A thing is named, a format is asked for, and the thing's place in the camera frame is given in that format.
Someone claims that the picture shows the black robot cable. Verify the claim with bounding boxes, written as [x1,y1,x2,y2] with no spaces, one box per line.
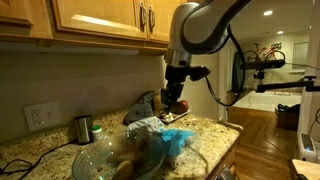
[203,24,247,108]

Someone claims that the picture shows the black power cord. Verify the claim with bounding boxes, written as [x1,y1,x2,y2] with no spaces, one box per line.
[0,139,78,180]

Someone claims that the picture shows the clear glass bowl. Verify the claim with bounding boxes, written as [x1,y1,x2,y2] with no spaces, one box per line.
[72,130,165,180]

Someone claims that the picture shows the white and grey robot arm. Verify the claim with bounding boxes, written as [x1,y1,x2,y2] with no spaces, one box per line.
[161,0,252,107]

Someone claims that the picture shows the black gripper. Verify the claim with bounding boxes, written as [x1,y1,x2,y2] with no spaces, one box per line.
[161,66,210,104]

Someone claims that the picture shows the brown potato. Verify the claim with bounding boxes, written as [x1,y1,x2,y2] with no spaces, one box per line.
[112,160,134,180]

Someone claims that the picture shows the red apple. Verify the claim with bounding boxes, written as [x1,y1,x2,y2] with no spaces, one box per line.
[170,100,189,115]

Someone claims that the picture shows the red bicycle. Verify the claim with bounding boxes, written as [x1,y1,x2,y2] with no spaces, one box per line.
[244,43,286,62]

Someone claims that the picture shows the grey folded cloth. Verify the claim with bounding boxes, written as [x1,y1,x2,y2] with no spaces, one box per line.
[123,91,155,125]

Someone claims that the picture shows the wooden upper kitchen cabinets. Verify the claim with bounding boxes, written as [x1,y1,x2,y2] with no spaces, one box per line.
[0,0,187,56]

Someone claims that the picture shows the white wall outlet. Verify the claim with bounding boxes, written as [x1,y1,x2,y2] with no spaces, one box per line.
[23,101,61,132]

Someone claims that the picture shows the steel cylindrical canister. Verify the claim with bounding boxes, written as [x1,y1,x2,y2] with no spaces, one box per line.
[75,115,92,144]

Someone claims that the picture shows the small white green-capped bottle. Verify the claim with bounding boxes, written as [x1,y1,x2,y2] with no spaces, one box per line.
[92,125,103,141]

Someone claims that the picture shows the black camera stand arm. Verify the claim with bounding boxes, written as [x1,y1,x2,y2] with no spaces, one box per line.
[240,60,320,93]

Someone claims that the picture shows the small white tray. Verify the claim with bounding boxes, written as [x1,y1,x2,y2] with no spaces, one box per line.
[160,110,189,124]

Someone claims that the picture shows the white floor appliance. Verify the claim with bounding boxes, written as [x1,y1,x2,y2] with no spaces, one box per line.
[298,133,318,163]

